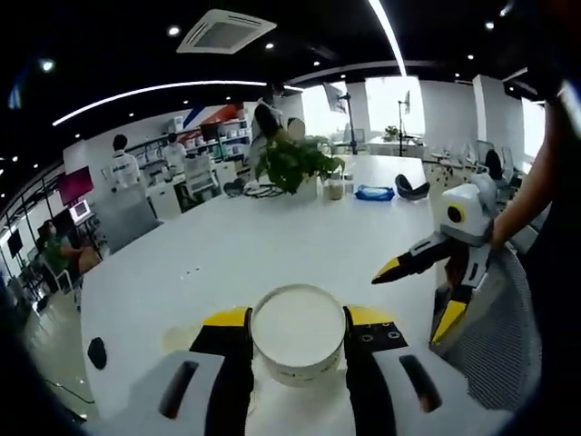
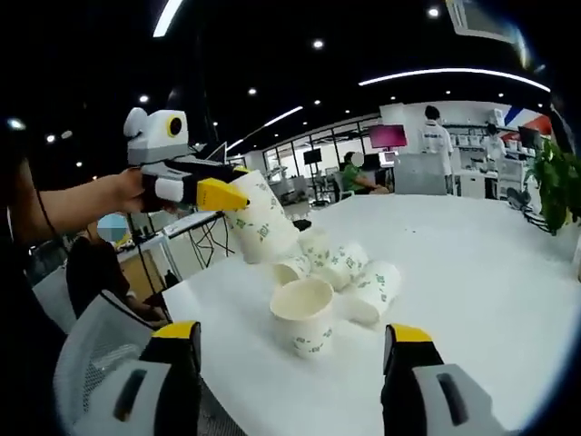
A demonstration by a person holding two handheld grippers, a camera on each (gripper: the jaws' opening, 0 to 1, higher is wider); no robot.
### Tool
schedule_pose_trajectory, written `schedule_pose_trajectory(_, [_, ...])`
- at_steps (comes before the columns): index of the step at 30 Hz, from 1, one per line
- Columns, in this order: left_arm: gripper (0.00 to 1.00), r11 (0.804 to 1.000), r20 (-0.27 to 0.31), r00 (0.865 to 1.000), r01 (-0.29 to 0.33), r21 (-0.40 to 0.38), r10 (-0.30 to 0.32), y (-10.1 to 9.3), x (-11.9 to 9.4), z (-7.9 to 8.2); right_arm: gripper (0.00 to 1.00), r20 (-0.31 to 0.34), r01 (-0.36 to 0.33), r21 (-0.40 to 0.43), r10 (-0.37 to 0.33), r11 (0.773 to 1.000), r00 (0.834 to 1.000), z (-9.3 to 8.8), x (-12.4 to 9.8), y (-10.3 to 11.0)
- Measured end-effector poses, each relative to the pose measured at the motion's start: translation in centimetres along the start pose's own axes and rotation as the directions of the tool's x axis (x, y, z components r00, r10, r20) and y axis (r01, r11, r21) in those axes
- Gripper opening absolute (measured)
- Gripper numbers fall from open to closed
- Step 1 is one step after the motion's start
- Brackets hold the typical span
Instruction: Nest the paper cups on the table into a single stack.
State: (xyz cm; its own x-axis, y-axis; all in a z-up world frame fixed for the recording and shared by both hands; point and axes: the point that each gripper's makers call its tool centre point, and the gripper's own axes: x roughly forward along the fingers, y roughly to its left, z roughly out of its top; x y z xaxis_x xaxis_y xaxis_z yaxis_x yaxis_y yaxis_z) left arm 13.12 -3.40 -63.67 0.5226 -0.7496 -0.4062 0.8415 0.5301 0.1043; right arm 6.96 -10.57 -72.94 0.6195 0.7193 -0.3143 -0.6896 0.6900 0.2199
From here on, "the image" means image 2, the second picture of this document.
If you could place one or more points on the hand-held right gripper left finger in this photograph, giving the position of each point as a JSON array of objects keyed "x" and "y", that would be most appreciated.
[{"x": 181, "y": 390}]

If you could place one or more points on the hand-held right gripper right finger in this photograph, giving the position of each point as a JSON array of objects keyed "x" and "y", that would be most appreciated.
[{"x": 404, "y": 395}]

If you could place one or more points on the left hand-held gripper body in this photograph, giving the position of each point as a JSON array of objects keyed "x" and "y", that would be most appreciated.
[{"x": 154, "y": 141}]

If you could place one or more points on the person's left hand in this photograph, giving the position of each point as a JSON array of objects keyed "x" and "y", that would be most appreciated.
[{"x": 127, "y": 191}]

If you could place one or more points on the white desk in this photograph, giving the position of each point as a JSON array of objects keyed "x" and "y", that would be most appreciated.
[{"x": 190, "y": 222}]

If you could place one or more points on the short ceiling light strip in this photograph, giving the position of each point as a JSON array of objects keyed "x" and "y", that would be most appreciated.
[{"x": 283, "y": 116}]

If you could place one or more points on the black screen on stand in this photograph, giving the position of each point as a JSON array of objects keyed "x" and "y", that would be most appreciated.
[{"x": 312, "y": 156}]

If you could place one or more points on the grey mesh office chair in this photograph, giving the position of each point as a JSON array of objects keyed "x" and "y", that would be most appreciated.
[{"x": 86, "y": 354}]

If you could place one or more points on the white table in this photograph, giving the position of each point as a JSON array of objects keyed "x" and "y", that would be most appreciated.
[{"x": 454, "y": 295}]

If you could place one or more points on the long ceiling light strip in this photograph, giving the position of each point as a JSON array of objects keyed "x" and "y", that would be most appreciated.
[{"x": 165, "y": 18}]

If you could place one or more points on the group of round ceiling downlights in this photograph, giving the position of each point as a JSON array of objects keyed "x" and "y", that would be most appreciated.
[{"x": 318, "y": 44}]

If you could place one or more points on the small white monitor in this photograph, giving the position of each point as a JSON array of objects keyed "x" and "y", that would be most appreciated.
[{"x": 387, "y": 158}]

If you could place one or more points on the pink screen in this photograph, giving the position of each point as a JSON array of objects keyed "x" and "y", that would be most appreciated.
[{"x": 387, "y": 136}]

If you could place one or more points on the white cabinet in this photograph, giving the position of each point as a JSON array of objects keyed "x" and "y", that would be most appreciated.
[{"x": 469, "y": 186}]

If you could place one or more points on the black round device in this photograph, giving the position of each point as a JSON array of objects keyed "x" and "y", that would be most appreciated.
[{"x": 517, "y": 199}]

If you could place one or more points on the white mesh office chair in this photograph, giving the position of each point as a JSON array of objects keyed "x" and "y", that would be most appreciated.
[{"x": 510, "y": 175}]

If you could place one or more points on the white storage shelf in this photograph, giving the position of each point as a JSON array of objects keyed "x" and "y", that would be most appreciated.
[{"x": 467, "y": 138}]

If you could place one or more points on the curved ceiling light strip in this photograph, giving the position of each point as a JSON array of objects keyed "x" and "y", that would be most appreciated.
[{"x": 454, "y": 72}]

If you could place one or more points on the green potted plant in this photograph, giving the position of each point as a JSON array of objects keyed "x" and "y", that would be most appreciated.
[{"x": 554, "y": 181}]

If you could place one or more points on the black desk monitor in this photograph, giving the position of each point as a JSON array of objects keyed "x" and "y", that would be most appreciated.
[{"x": 531, "y": 136}]

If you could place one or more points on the ceiling air conditioner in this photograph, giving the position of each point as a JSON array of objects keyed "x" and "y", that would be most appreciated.
[{"x": 481, "y": 18}]

